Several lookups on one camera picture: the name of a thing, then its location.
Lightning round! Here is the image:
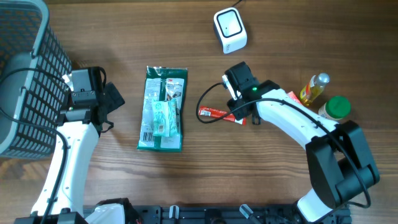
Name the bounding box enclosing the red Kleenex tissue pack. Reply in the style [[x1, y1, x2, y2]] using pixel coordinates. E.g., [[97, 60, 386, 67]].
[[287, 91, 301, 104]]

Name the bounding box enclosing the yellow liquid bottle silver cap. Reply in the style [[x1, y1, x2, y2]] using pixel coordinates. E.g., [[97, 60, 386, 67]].
[[299, 73, 330, 106]]

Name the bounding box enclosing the green 3M product package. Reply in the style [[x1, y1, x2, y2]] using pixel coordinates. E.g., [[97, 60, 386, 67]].
[[137, 66, 188, 152]]

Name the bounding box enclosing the green lid white jar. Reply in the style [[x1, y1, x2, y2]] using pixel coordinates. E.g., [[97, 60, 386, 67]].
[[318, 96, 351, 121]]

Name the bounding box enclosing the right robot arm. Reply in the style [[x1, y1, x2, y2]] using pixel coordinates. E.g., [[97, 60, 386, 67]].
[[222, 62, 380, 223]]

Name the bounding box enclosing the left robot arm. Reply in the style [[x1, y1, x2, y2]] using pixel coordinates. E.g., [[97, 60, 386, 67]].
[[1, 67, 124, 223]]

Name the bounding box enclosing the white barcode scanner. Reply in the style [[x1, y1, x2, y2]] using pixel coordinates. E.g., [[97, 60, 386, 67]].
[[213, 7, 248, 54]]

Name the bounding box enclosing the grey plastic mesh basket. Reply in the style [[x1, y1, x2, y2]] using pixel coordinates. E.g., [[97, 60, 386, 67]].
[[1, 1, 72, 159]]

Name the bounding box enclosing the teal mint candy packet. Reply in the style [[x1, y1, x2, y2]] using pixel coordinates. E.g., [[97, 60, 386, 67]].
[[151, 98, 178, 137]]

